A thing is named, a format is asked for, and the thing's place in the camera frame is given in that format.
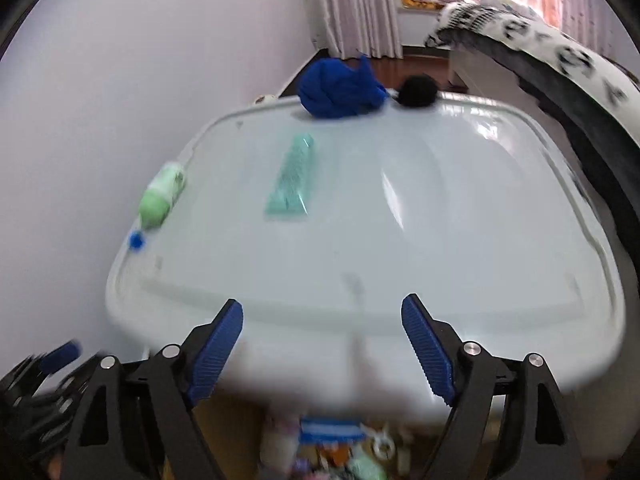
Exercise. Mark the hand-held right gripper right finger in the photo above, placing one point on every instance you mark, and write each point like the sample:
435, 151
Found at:
427, 345

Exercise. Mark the pink striped curtain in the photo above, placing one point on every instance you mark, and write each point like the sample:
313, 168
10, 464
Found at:
357, 5
580, 0

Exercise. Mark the blue knit cloth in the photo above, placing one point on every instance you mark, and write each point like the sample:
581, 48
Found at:
340, 87

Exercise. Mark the blue toy block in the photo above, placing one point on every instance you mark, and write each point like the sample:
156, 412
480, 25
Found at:
137, 240

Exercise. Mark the items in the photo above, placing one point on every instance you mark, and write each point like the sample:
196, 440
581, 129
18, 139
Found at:
225, 425

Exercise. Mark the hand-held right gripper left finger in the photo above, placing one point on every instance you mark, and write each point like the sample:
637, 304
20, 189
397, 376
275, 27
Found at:
217, 355

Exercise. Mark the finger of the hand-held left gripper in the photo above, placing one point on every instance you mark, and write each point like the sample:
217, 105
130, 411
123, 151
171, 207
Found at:
60, 355

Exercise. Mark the white plastic storage box lid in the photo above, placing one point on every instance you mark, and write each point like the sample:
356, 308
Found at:
380, 240

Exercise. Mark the white blue toothpaste tube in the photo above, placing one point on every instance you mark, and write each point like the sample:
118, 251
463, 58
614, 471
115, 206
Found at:
330, 431

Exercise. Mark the black fuzzy pompom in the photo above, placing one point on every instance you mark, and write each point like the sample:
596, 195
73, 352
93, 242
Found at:
417, 91

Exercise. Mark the green white lotion bottle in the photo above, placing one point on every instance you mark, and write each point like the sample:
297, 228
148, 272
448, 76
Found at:
160, 195

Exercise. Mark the black white printed blanket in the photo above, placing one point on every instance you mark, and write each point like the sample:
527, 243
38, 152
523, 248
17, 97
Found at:
560, 45

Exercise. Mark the teal cosmetic tube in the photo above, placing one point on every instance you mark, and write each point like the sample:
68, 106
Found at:
295, 175

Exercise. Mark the white round bottle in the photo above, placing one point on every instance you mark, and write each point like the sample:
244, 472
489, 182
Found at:
279, 442

